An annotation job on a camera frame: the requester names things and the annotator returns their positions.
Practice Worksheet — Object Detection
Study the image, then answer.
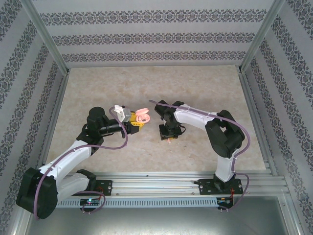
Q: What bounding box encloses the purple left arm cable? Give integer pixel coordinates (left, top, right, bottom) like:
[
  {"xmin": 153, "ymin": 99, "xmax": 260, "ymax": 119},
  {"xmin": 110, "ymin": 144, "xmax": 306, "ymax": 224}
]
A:
[{"xmin": 35, "ymin": 107, "xmax": 129, "ymax": 220}]

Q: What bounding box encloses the aluminium side frame rail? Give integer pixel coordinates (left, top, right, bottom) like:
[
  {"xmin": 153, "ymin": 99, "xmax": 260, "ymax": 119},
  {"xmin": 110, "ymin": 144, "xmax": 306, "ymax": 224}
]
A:
[
  {"xmin": 238, "ymin": 70, "xmax": 287, "ymax": 187},
  {"xmin": 39, "ymin": 72, "xmax": 70, "ymax": 169}
]

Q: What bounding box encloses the grey slotted cable duct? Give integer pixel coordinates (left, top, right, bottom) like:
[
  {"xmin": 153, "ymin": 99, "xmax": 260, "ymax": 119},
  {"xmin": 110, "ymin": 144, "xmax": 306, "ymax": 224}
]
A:
[{"xmin": 55, "ymin": 197, "xmax": 218, "ymax": 209}]

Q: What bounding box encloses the left circuit board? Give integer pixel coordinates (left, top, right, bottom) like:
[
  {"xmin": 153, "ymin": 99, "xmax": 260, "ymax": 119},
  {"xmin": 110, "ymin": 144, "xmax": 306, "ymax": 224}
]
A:
[{"xmin": 80, "ymin": 198, "xmax": 101, "ymax": 206}]

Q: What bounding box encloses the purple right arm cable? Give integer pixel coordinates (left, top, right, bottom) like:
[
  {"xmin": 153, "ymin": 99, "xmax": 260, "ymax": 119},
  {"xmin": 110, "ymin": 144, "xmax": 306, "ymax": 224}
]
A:
[{"xmin": 149, "ymin": 99, "xmax": 251, "ymax": 211}]

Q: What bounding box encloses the pink earbud charging case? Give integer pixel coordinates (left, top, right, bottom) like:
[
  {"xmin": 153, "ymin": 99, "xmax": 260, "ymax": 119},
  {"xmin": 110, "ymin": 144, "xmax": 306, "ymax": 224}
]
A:
[{"xmin": 135, "ymin": 108, "xmax": 151, "ymax": 124}]

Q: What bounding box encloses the aluminium frame post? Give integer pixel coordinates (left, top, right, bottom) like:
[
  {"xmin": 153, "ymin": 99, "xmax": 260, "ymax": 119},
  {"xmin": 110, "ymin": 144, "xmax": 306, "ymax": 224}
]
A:
[
  {"xmin": 238, "ymin": 0, "xmax": 287, "ymax": 74},
  {"xmin": 21, "ymin": 0, "xmax": 71, "ymax": 75}
]

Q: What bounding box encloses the grey sheet metal tray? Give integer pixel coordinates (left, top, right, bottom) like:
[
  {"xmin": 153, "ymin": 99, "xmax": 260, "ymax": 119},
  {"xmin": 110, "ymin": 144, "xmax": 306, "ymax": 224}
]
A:
[{"xmin": 13, "ymin": 193, "xmax": 303, "ymax": 235}]

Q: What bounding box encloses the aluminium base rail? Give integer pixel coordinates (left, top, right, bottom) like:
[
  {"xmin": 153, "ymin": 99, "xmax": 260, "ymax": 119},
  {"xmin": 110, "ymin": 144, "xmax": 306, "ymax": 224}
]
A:
[{"xmin": 56, "ymin": 171, "xmax": 287, "ymax": 196}]

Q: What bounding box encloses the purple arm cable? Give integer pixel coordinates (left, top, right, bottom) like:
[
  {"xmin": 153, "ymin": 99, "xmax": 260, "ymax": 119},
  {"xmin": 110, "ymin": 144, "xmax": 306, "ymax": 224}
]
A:
[
  {"xmin": 149, "ymin": 99, "xmax": 251, "ymax": 211},
  {"xmin": 35, "ymin": 107, "xmax": 129, "ymax": 220}
]

